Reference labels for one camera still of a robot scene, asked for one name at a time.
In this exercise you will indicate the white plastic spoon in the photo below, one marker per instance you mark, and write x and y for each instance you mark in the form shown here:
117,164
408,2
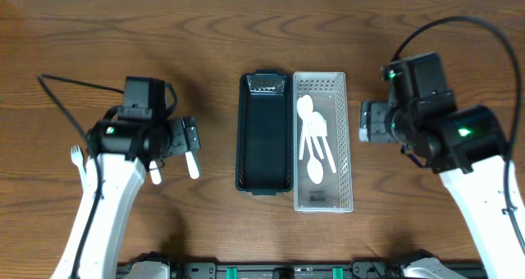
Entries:
329,156
314,166
308,108
302,108

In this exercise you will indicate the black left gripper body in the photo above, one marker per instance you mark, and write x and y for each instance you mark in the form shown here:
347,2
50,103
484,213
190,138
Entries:
185,135

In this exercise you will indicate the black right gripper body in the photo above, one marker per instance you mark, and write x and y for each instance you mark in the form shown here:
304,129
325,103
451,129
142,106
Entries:
372,121

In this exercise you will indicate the dark green plastic basket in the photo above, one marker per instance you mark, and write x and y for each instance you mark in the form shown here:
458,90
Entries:
264,163

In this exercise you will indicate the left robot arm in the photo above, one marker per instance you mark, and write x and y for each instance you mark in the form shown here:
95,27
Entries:
125,154

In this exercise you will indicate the clear white plastic basket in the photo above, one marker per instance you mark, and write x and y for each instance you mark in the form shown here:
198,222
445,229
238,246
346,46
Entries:
335,193

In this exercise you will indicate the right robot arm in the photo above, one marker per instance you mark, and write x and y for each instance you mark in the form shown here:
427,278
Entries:
468,151

